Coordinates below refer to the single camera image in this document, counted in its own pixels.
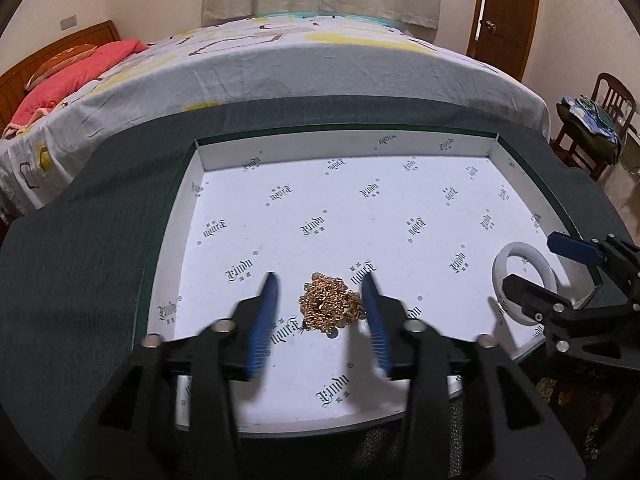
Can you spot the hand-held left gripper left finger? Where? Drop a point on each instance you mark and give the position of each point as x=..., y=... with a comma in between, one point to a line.
x=264, y=320

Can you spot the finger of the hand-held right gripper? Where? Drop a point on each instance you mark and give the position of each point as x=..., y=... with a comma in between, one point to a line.
x=535, y=300
x=572, y=247

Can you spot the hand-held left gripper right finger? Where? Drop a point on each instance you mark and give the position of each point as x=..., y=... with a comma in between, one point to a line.
x=376, y=320

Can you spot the white jade bangle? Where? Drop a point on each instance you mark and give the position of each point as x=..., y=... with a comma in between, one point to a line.
x=542, y=260

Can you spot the green box with white lining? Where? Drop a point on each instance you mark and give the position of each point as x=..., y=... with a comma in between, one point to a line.
x=350, y=220

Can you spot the pile of clothes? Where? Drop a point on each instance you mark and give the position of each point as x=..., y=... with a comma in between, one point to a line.
x=590, y=125

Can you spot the wooden chair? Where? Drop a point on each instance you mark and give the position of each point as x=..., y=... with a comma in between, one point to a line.
x=607, y=85

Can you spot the brown wooden door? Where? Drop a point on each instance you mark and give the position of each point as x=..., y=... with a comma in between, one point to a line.
x=510, y=5

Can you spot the bed with patterned sheet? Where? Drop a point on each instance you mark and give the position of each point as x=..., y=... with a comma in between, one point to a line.
x=300, y=70

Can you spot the pink blanket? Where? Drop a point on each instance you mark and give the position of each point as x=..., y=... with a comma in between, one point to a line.
x=65, y=80

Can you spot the orange pillow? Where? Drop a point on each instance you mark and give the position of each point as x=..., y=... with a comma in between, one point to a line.
x=57, y=65

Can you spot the wooden headboard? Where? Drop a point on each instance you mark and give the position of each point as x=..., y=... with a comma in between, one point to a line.
x=30, y=62

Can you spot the white wall switch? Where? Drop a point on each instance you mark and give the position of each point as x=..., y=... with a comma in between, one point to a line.
x=68, y=22

